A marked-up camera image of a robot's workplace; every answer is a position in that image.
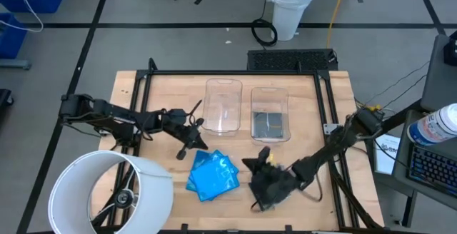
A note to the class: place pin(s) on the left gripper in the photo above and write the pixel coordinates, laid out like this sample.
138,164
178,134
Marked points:
180,127

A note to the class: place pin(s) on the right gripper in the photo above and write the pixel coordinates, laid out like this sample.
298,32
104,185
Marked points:
278,185

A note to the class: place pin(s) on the blue jewel case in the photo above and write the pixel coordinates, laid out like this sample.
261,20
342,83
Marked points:
199,158
214,180
230,163

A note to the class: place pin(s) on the clear plastic bin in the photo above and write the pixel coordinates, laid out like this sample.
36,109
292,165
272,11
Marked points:
221,98
269,98

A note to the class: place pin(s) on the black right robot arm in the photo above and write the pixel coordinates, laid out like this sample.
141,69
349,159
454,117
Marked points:
332,148

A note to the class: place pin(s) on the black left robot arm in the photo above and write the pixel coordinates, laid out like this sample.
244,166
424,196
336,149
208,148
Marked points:
114,114

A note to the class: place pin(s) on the black perforated computer case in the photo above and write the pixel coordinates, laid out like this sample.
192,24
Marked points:
285,60

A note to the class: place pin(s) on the white paper sheet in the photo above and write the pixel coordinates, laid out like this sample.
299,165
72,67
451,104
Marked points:
385,155

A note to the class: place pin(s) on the yellow plug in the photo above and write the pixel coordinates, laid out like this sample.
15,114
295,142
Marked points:
375,107

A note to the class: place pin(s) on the grey computer desk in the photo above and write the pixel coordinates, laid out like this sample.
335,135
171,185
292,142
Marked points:
401,184

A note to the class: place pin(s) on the white trash can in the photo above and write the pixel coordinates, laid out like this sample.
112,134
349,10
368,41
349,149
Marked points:
292,9

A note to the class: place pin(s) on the black backlit keyboard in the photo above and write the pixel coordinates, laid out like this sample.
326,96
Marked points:
432,170

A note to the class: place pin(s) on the white blue wipes canister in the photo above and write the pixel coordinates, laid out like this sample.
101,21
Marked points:
435,123

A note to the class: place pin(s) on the black box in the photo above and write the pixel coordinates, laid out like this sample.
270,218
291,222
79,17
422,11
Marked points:
4,100

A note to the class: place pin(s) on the grey metal foot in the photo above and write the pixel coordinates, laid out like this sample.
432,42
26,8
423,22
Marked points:
14,63

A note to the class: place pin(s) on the grey side table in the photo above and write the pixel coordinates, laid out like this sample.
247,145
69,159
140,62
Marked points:
439,80

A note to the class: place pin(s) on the black device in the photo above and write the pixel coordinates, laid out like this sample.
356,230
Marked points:
451,52

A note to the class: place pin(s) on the black aluminium table frame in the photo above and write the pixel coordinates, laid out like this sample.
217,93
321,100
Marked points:
232,72

